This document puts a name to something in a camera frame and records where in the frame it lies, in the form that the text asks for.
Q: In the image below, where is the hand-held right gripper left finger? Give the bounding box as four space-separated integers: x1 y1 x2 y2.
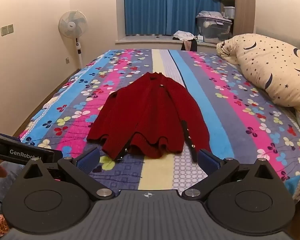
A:
20 147 115 202

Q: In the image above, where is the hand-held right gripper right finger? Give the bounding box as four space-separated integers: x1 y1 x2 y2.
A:
182 149 281 202

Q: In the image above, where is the red knit cardigan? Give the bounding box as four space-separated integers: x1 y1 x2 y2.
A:
87 72 212 163

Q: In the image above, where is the pile of light clothes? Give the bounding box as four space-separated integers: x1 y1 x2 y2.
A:
172 30 197 41

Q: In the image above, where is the person's grey fleece clothing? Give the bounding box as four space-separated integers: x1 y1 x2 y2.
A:
0 161 25 202

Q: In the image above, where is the floral striped fleece blanket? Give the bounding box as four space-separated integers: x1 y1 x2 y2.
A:
19 49 300 202

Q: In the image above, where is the cream moon and star pillow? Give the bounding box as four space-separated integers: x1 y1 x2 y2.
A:
216 33 300 115

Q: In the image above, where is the clear storage box grey lid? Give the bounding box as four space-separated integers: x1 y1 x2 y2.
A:
196 11 233 44

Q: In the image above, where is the white standing fan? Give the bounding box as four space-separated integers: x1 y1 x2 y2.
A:
58 10 88 70

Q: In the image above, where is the white plastic basket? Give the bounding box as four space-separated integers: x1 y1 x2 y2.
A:
223 6 235 19

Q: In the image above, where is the wooden shelf unit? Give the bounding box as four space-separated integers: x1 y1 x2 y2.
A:
219 0 256 35

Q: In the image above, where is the blue curtain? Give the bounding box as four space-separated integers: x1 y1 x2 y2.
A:
124 0 222 36

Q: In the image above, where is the wall switch panel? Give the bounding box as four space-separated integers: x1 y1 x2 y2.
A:
0 24 14 36

